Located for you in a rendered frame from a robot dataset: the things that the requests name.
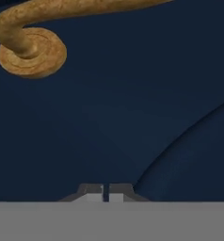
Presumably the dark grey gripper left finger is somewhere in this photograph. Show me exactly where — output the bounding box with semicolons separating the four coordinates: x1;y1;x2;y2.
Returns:
57;183;104;202

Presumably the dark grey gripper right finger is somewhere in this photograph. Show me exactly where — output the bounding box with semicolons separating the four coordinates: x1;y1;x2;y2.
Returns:
108;183;151;202

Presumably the dark blue cabinet door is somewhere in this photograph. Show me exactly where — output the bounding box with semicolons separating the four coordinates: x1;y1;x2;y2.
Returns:
0;0;224;202

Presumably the brass cabinet door handle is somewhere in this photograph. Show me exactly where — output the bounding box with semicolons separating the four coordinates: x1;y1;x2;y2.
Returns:
0;0;175;80

